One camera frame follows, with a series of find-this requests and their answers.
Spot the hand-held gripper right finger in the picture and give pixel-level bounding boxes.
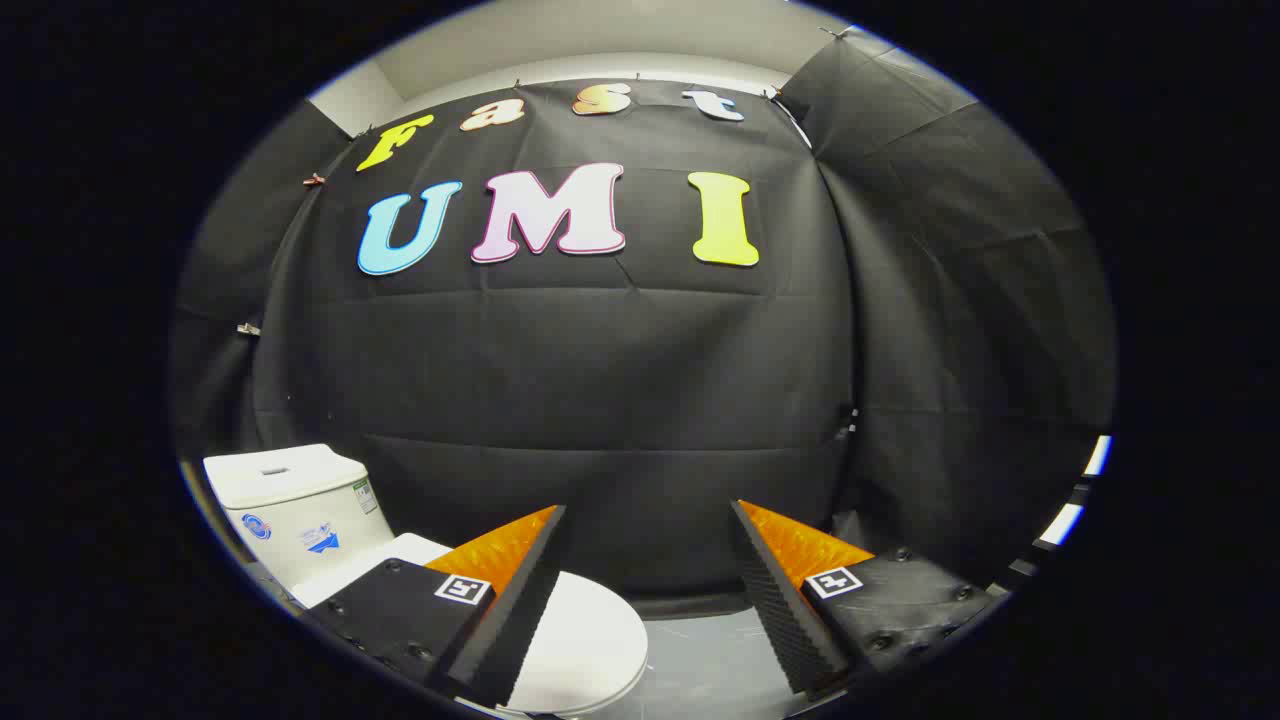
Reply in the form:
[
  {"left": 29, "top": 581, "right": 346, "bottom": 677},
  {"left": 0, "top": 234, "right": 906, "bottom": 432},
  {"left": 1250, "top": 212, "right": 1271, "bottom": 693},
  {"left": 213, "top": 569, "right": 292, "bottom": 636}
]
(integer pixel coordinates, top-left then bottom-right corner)
[{"left": 731, "top": 499, "right": 1002, "bottom": 699}]

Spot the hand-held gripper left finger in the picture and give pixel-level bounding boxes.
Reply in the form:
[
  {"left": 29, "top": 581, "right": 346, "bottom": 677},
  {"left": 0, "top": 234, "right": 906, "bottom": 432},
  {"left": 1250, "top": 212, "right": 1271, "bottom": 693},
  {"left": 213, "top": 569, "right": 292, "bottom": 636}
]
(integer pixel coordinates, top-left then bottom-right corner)
[{"left": 303, "top": 504, "right": 573, "bottom": 709}]

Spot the white toilet lid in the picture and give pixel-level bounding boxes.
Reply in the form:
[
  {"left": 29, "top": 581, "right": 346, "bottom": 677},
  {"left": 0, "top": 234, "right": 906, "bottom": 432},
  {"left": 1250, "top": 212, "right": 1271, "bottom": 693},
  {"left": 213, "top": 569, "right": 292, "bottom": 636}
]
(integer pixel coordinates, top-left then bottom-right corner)
[{"left": 290, "top": 533, "right": 649, "bottom": 713}]

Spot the black backdrop cloth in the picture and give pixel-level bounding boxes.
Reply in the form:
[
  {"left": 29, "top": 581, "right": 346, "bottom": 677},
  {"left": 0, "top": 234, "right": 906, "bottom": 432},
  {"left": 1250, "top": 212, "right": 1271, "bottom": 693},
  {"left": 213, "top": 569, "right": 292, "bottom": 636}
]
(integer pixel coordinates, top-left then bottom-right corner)
[{"left": 170, "top": 28, "right": 1116, "bottom": 621}]

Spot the white panel with black bars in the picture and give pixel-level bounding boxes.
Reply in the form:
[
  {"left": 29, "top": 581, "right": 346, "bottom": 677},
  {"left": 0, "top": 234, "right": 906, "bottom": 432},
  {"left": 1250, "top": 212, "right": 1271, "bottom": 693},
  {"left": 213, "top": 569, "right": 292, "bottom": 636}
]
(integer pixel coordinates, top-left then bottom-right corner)
[{"left": 1000, "top": 434, "right": 1113, "bottom": 591}]

